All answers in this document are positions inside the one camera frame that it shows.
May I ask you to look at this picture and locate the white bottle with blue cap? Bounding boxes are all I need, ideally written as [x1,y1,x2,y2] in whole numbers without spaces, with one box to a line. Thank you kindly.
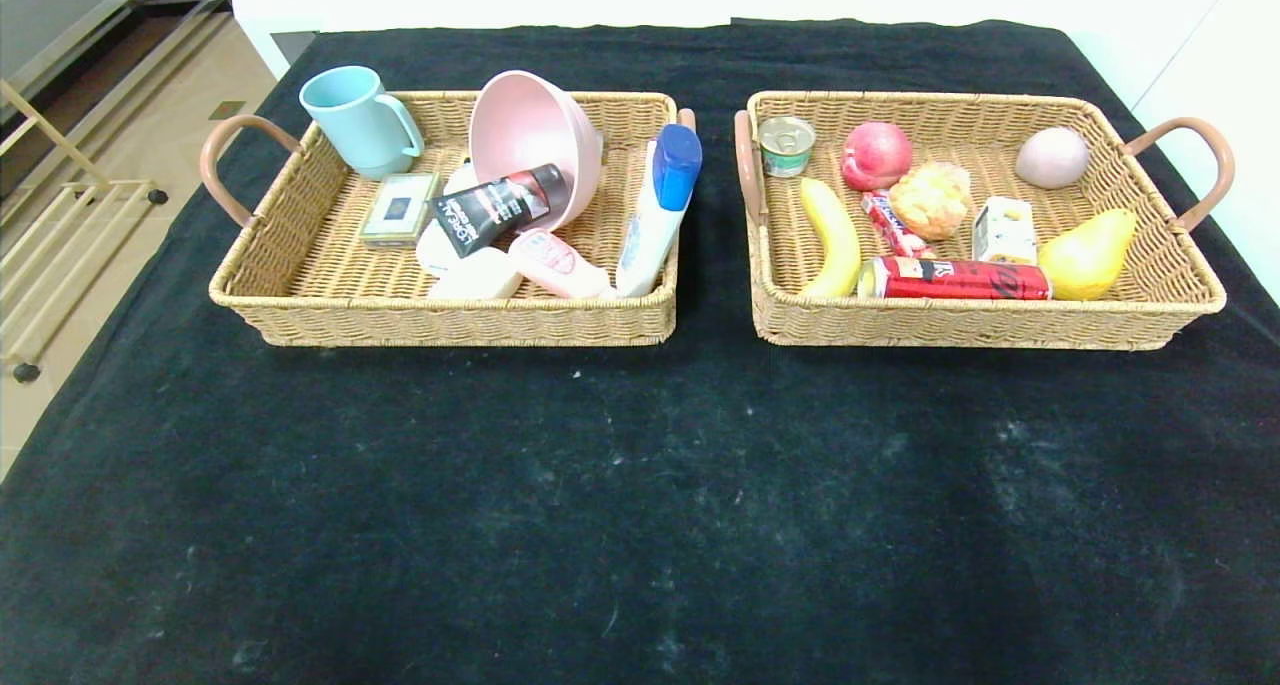
[615,123,704,299]

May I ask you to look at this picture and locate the pink squeeze bottle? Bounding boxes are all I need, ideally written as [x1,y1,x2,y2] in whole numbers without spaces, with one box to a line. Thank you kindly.
[507,228,615,301]

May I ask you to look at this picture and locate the black cosmetic tube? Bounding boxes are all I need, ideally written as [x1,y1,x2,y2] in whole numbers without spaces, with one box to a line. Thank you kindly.
[428,163,571,259]

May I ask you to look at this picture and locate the red soda can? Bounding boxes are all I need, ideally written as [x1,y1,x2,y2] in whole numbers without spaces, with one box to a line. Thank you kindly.
[858,255,1053,302]

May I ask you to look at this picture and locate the small juice carton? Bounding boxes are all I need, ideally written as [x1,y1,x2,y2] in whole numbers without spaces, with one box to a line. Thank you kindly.
[972,197,1039,266]

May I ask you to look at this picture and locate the yellow pear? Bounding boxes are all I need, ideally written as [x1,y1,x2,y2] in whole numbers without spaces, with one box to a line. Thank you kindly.
[1037,208,1140,301]

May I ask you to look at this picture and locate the woven wicker basket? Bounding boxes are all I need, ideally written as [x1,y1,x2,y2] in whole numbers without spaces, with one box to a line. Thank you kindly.
[733,90,1237,352]
[200,90,698,349]

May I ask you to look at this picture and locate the black table cloth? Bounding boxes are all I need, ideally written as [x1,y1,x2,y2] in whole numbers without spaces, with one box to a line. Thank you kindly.
[0,17,1280,685]

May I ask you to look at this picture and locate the white rectangular block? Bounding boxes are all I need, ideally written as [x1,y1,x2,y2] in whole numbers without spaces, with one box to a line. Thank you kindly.
[428,248,523,301]

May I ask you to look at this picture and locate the yellow banana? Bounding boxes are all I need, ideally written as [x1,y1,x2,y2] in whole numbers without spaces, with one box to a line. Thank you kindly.
[797,177,863,299]

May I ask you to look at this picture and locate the white plastic bottle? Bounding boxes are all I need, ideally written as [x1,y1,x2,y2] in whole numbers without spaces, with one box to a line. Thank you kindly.
[414,160,481,278]

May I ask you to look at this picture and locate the pink bowl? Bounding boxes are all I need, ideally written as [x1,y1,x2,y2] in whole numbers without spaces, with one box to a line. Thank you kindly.
[469,70,605,235]

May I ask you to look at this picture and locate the small tin can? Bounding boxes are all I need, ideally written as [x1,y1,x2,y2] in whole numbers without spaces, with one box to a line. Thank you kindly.
[757,116,817,179]

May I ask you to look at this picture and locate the small green card box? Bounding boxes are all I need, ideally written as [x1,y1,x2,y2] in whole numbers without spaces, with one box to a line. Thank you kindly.
[358,172,441,249]

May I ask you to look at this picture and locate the red candy wrapper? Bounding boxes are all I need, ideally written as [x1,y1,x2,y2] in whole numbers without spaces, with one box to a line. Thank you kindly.
[862,191,937,261]

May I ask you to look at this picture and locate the red apple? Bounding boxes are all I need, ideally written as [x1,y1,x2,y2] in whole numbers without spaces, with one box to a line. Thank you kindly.
[840,122,914,194]

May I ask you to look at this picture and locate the yellow bread bun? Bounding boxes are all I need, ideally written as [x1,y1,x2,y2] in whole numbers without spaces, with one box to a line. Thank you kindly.
[888,162,973,242]

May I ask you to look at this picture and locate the light blue mug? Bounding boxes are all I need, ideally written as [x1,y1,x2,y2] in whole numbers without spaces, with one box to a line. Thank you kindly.
[300,66,426,181]

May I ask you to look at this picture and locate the pale pink egg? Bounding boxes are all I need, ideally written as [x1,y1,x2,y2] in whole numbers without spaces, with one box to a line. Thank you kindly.
[1014,127,1090,190]

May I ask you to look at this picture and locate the pale wooden rack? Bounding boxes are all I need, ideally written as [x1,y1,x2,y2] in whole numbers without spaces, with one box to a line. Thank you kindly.
[0,80,169,384]

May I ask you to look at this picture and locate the grey metal shelf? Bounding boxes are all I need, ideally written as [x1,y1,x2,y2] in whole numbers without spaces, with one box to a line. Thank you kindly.
[0,0,233,206]

